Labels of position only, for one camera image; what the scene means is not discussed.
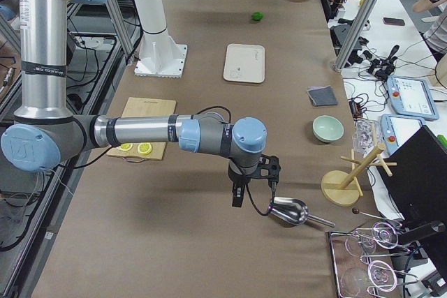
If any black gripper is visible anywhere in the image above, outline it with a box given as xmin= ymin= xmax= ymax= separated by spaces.
xmin=228 ymin=158 xmax=251 ymax=207

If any green lemon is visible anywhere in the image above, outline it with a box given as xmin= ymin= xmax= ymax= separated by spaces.
xmin=251 ymin=12 xmax=264 ymax=22

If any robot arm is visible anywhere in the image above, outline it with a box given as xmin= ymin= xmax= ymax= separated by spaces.
xmin=1 ymin=0 xmax=276 ymax=207

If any cream rabbit tray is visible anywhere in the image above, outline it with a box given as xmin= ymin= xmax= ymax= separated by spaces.
xmin=223 ymin=43 xmax=265 ymax=84

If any metal scoop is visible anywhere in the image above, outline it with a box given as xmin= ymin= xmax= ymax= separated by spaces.
xmin=269 ymin=196 xmax=335 ymax=228

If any lemon slice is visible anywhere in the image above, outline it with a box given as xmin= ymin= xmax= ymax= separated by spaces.
xmin=117 ymin=143 xmax=133 ymax=151
xmin=137 ymin=142 xmax=153 ymax=156

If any wooden cup tree stand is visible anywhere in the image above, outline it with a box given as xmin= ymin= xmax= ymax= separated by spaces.
xmin=321 ymin=143 xmax=397 ymax=207

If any mint green bowl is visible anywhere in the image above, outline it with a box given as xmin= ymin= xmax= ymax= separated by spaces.
xmin=312 ymin=115 xmax=344 ymax=143

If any grey folded cloth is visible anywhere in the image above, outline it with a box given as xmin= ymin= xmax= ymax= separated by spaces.
xmin=307 ymin=86 xmax=338 ymax=107

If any wooden cutting board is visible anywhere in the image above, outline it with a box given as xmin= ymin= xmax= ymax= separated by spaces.
xmin=106 ymin=97 xmax=177 ymax=163

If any blue teach pendant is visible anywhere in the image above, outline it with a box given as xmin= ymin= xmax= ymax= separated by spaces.
xmin=380 ymin=114 xmax=425 ymax=156
xmin=386 ymin=75 xmax=439 ymax=121

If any black monitor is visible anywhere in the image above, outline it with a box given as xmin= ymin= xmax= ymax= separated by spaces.
xmin=378 ymin=126 xmax=446 ymax=228

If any wire glass rack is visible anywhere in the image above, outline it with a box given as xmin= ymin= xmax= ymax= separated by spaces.
xmin=328 ymin=218 xmax=428 ymax=297

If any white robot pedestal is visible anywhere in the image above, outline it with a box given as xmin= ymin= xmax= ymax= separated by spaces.
xmin=134 ymin=0 xmax=188 ymax=78

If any aluminium frame post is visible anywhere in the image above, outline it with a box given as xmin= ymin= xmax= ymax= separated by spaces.
xmin=332 ymin=0 xmax=377 ymax=73

